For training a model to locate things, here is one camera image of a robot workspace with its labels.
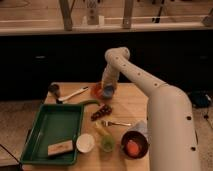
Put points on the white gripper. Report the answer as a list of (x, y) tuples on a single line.
[(110, 76)]

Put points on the blue sponge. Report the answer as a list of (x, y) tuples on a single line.
[(108, 92)]

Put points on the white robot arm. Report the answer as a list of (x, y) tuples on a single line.
[(171, 129)]

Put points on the red bowl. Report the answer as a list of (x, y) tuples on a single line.
[(96, 91)]

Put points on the dark bowl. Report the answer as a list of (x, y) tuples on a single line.
[(139, 139)]

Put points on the bunch of dark grapes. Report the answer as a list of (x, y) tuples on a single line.
[(103, 111)]

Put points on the metal fork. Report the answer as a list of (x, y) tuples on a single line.
[(109, 123)]

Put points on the yellow banana toy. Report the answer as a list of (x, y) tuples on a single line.
[(100, 129)]

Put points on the black round brush head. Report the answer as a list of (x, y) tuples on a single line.
[(54, 89)]

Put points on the blue cloth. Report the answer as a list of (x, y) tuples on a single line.
[(140, 127)]

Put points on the green cup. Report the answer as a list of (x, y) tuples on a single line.
[(107, 143)]

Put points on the white cup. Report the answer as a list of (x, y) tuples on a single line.
[(85, 143)]

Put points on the green plastic tray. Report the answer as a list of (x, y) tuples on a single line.
[(54, 123)]

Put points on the orange fruit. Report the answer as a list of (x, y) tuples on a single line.
[(132, 148)]

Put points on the wooden block in tray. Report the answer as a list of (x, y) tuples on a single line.
[(60, 148)]

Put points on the green curved handle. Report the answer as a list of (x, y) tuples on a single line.
[(88, 102)]

